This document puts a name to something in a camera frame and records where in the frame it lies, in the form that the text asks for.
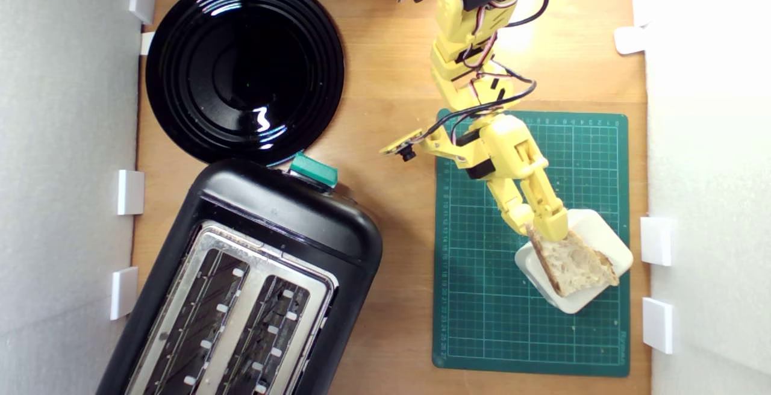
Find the white rounded block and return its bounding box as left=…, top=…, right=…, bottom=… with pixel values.
left=514, top=208, right=634, bottom=315

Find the black two-slot toaster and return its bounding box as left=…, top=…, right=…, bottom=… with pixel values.
left=96, top=152, right=384, bottom=395

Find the brown bread slice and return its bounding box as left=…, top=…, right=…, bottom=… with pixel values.
left=525, top=224, right=620, bottom=298

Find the yellow wrist camera module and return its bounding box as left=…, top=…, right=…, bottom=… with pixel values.
left=379, top=129, right=458, bottom=164

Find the green cutting mat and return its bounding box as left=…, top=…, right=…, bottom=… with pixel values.
left=432, top=108, right=631, bottom=378

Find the black round plate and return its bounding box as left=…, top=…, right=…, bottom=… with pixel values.
left=145, top=0, right=346, bottom=166

